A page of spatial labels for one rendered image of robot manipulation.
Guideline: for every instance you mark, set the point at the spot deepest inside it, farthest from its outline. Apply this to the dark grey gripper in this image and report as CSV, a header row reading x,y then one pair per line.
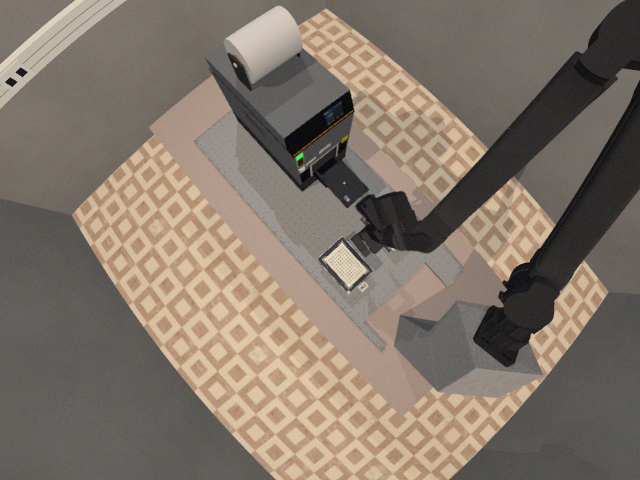
x,y
373,245

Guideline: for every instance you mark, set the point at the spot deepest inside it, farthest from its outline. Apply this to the cream well plate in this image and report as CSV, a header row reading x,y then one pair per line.
x,y
345,265

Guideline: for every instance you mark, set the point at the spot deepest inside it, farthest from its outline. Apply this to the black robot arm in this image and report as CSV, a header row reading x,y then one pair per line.
x,y
608,188

